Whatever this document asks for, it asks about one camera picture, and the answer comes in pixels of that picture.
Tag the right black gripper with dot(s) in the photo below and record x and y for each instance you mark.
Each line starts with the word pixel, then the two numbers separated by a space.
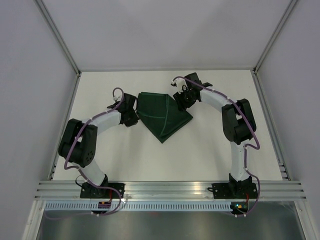
pixel 182 104

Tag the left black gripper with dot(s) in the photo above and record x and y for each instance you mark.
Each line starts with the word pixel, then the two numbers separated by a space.
pixel 134 121

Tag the dark green cloth napkin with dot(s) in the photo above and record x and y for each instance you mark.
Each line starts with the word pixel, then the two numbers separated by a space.
pixel 160 114

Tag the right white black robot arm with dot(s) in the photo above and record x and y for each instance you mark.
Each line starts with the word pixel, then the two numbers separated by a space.
pixel 238 125

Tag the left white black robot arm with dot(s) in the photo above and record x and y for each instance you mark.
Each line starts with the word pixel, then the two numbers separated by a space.
pixel 79 142

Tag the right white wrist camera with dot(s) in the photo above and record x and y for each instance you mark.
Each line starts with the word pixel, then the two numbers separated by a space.
pixel 178 82

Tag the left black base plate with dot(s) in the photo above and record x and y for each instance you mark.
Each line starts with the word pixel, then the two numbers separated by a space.
pixel 90 192

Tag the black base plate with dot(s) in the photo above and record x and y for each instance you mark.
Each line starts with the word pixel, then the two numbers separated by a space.
pixel 90 192
pixel 226 191

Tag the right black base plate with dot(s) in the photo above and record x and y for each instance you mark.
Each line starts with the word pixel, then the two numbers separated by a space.
pixel 226 191

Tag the aluminium mounting rail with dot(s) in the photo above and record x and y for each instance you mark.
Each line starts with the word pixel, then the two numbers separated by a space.
pixel 270 191

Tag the white slotted cable duct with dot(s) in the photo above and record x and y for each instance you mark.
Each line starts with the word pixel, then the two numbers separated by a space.
pixel 142 206

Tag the right aluminium frame post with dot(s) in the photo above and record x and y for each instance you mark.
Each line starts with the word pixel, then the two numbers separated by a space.
pixel 275 34

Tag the aluminium frame post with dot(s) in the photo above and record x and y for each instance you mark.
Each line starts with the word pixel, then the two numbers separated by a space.
pixel 275 34
pixel 40 4

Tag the left aluminium frame post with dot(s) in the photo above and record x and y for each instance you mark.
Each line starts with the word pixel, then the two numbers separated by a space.
pixel 40 4

